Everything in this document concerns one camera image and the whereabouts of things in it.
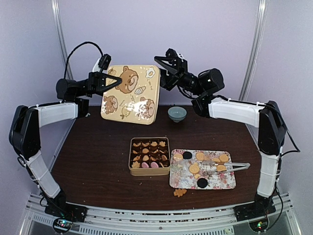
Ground gold cookie tin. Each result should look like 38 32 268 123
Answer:
128 137 171 176

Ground light blue striped bowl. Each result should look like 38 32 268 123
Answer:
168 106 187 122

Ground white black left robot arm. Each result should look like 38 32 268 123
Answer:
9 42 122 217

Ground aluminium corner post right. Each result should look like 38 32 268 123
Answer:
239 0 268 101

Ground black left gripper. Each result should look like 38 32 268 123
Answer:
75 71 123 96

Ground aluminium corner post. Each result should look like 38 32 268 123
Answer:
50 0 81 106
239 0 268 101

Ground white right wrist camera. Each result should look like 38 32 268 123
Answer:
165 48 184 64

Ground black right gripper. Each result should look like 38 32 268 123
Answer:
147 55 205 96

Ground floral cookie tray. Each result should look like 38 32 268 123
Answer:
169 149 236 190

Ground pink round cookie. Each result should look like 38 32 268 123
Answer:
141 162 149 168

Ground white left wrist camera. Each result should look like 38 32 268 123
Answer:
92 54 112 73

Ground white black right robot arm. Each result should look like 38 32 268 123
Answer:
154 49 290 221

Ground aluminium corner post left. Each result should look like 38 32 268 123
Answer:
50 0 81 106

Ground metal serving tongs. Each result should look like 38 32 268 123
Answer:
200 161 250 174

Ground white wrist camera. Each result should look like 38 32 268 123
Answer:
92 54 112 73
165 48 184 64

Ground aluminium front rail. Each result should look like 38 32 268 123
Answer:
19 192 303 235

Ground black sandwich cookie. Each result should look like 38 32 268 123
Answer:
197 178 208 188

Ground round patterned biscuit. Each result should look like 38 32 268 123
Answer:
173 153 183 161

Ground brown tree cookie on table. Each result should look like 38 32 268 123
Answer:
173 188 187 197

